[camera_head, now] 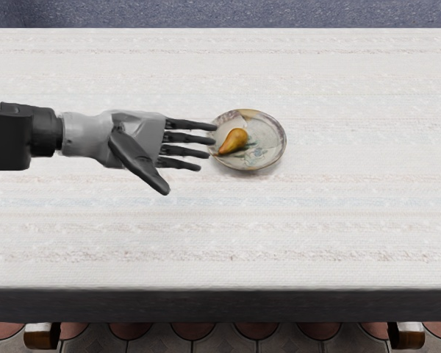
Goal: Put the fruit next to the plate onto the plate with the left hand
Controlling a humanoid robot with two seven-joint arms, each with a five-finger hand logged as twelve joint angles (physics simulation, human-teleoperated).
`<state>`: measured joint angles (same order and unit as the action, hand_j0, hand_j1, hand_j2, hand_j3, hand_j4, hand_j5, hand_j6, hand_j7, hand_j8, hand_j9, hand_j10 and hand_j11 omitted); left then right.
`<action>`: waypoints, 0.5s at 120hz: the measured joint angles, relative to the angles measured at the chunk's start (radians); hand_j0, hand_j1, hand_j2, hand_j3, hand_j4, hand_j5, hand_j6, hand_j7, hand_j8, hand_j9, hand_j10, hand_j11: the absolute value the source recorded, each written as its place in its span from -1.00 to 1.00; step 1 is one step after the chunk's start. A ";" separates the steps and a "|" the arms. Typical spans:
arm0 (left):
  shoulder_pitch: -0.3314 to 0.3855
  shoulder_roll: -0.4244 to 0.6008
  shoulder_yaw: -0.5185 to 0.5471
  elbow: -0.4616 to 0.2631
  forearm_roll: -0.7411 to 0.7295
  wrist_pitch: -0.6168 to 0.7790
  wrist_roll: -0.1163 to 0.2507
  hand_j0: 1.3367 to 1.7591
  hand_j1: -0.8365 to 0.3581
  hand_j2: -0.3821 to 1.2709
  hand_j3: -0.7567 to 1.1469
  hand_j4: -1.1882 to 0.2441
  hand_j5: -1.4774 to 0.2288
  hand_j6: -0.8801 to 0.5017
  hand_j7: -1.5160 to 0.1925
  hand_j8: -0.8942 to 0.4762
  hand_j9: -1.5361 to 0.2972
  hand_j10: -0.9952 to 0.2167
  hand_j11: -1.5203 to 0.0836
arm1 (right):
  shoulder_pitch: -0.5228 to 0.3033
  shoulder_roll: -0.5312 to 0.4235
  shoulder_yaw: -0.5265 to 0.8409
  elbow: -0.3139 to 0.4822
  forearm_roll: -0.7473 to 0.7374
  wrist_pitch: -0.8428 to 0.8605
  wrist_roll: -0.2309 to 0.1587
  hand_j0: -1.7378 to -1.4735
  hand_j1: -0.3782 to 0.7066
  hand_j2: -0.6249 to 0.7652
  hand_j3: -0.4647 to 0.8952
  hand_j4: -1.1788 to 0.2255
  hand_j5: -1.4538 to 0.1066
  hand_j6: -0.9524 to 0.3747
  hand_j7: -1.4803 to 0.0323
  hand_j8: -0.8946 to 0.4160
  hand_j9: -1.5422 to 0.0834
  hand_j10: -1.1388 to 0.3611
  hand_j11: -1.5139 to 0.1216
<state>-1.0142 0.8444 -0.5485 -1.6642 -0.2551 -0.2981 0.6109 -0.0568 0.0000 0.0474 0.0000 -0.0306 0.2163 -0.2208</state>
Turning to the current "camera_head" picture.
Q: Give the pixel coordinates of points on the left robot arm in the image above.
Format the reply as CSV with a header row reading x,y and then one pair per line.
x,y
18,138

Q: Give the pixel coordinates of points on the golden brown pear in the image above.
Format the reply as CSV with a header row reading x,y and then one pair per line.
x,y
233,141

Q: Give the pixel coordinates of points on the patterned ceramic plate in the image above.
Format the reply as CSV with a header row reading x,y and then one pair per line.
x,y
259,147

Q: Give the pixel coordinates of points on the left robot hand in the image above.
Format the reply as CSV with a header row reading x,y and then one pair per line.
x,y
132,136

